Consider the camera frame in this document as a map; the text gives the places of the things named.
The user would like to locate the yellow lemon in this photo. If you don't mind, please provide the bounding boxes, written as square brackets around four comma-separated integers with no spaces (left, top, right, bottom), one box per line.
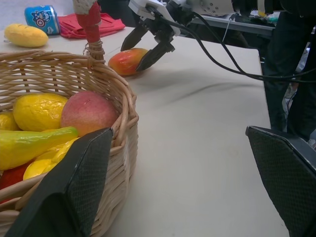
[12,93,69,132]

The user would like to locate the wicker basket with wrapped handle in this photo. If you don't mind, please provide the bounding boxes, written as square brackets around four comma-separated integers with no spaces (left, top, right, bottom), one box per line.
[0,0,139,237]

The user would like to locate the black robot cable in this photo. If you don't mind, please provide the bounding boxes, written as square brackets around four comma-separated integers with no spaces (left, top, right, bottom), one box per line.
[158,15,316,83]
[193,11,316,79]

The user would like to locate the grey background table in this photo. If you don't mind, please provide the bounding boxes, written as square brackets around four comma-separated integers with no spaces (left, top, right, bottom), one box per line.
[190,12,277,38]

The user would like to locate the blue cartoon print can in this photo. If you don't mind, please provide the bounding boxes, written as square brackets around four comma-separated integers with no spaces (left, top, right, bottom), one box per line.
[24,5,61,36]

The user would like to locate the red fruit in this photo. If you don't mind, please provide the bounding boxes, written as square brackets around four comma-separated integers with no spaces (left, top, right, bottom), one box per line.
[0,161,35,204]

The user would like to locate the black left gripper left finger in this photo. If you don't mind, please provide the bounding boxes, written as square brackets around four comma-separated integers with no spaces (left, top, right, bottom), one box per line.
[4,127,115,237]

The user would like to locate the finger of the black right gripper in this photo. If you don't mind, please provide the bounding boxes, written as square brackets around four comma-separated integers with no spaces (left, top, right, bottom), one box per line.
[135,41,176,72]
[120,25,149,52]

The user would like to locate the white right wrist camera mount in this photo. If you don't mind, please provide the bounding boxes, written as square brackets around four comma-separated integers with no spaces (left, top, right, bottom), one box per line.
[128,0,181,37]

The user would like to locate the red cloth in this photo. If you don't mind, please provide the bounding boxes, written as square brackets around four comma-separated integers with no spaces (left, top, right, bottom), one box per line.
[58,12,126,39]

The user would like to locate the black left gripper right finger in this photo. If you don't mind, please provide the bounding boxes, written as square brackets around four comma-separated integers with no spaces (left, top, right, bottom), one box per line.
[245,125,316,237]

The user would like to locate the small yellow fruit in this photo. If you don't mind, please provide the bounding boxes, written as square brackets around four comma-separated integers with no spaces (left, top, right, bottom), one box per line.
[0,111,22,131]

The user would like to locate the pink red peach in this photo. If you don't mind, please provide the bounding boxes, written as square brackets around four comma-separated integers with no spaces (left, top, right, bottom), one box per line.
[60,90,120,137]

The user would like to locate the yellow plush mango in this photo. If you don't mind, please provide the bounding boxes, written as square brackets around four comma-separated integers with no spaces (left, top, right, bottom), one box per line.
[4,23,49,48]

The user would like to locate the person in black clothes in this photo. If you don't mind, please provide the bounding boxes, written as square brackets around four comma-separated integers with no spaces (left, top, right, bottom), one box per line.
[232,0,316,149]

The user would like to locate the yellow banana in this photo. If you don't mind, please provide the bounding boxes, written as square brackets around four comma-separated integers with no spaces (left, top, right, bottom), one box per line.
[23,137,81,181]

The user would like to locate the red orange mango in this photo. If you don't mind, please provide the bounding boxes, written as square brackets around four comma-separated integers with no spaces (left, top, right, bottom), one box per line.
[108,47,150,77]

